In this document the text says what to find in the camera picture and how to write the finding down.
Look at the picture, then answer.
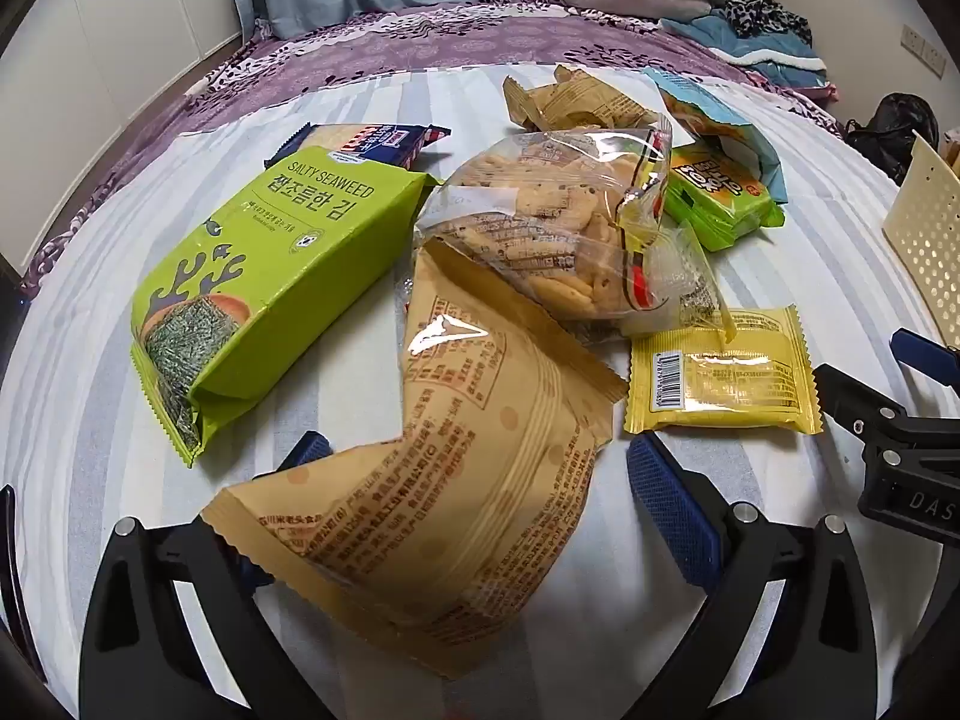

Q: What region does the dark blue cracker packet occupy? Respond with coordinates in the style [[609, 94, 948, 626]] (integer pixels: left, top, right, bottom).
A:
[[264, 122, 452, 170]]

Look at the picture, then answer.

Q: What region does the green orange snack packet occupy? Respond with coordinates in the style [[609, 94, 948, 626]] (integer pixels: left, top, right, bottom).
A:
[[664, 142, 785, 252]]

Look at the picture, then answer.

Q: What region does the white wardrobe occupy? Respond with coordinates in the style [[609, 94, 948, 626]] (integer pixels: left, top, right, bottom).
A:
[[0, 0, 245, 271]]

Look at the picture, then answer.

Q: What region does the large tan snack bag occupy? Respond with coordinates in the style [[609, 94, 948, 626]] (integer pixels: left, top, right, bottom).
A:
[[201, 236, 629, 680]]

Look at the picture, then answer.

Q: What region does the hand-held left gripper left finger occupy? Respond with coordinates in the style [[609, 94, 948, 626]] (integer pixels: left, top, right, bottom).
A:
[[79, 431, 335, 720]]

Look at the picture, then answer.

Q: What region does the purple floral bedsheet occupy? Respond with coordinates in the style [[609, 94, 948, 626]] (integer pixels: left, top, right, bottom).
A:
[[19, 0, 845, 297]]

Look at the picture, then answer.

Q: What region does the cream perforated plastic basket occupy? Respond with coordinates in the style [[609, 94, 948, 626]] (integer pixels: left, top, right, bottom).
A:
[[881, 131, 960, 331]]

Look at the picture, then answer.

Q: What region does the green seaweed snack packet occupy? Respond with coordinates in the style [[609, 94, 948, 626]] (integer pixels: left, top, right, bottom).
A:
[[129, 159, 443, 467]]

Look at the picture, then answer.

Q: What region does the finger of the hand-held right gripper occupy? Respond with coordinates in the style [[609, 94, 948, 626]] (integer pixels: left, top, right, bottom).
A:
[[813, 363, 912, 440], [889, 328, 960, 395]]

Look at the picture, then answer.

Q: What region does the black backpack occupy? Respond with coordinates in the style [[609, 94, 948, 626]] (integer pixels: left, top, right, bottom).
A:
[[844, 92, 942, 185]]

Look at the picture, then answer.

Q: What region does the small tan snack packet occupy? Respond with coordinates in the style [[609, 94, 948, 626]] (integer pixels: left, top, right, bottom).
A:
[[501, 65, 661, 132]]

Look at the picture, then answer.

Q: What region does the yellow snack packet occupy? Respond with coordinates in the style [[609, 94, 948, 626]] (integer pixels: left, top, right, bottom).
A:
[[625, 305, 824, 436]]

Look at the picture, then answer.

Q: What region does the clear bag of crackers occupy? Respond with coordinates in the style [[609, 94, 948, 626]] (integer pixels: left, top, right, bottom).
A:
[[412, 114, 740, 346]]

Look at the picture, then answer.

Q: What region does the beige wall socket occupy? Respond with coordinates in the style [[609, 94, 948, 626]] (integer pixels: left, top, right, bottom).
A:
[[900, 24, 947, 77]]

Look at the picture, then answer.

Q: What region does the blue fleece garment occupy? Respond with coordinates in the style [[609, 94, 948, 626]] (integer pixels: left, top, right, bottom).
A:
[[660, 11, 830, 87]]

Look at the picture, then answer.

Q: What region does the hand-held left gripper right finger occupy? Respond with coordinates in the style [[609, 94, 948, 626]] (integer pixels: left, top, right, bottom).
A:
[[622, 431, 878, 720]]

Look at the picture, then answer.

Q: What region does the light blue snack bag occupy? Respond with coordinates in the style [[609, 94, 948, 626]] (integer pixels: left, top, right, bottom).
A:
[[641, 66, 788, 203]]

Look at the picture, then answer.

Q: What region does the leopard print cloth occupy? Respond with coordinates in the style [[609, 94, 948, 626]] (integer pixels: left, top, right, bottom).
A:
[[720, 0, 815, 46]]

